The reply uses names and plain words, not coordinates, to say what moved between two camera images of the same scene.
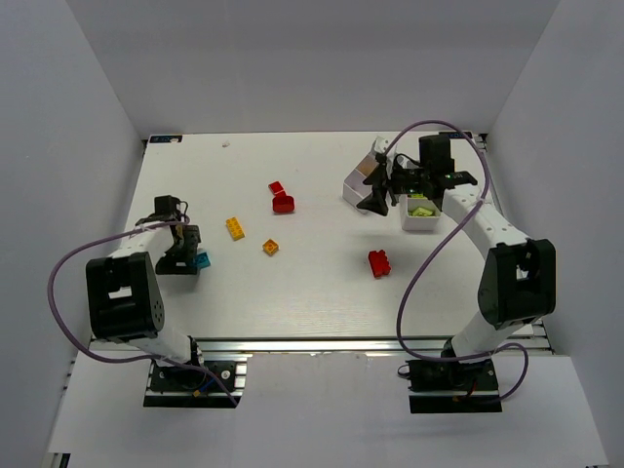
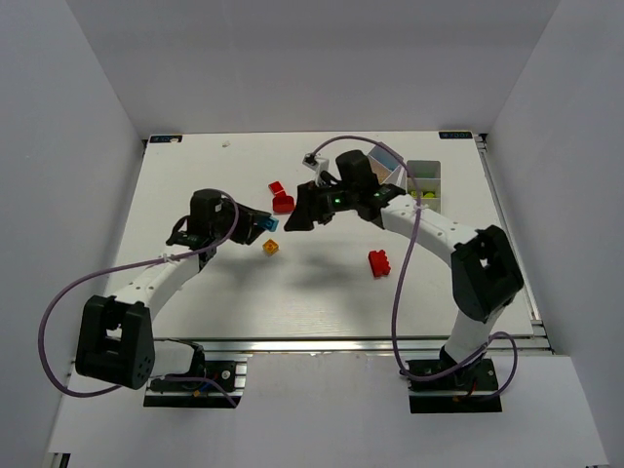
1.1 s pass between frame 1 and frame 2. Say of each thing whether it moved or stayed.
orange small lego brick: stayed
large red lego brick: stayed
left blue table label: stayed
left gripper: moved
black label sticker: stayed
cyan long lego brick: moved
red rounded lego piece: stayed
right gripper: moved
